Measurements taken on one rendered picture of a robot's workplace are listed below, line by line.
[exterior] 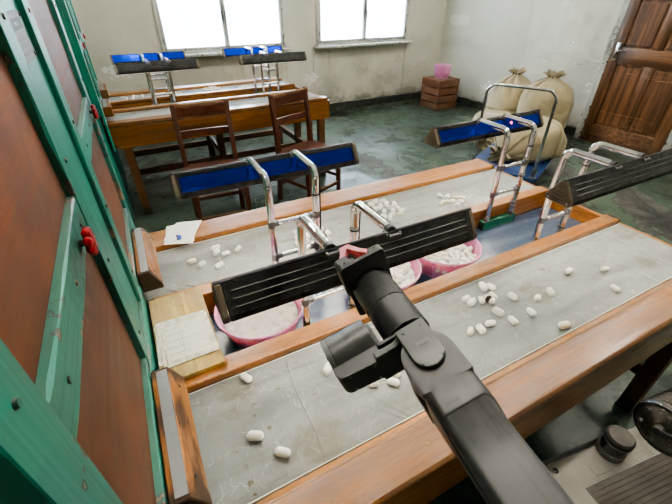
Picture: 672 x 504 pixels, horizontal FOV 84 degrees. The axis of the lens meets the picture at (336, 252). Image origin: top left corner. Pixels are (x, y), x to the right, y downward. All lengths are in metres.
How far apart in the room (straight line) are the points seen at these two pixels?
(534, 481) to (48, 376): 0.40
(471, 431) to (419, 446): 0.51
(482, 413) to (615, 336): 0.94
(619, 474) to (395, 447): 0.71
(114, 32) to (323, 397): 5.06
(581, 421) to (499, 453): 1.72
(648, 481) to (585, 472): 0.16
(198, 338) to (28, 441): 0.77
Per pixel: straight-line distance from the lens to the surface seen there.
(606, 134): 5.78
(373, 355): 0.44
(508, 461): 0.37
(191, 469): 0.80
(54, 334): 0.45
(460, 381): 0.39
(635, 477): 1.41
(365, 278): 0.50
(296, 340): 1.04
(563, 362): 1.14
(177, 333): 1.12
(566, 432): 2.02
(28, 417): 0.35
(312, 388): 0.97
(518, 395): 1.02
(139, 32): 5.55
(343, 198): 1.73
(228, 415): 0.96
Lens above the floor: 1.53
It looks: 35 degrees down
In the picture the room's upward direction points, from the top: straight up
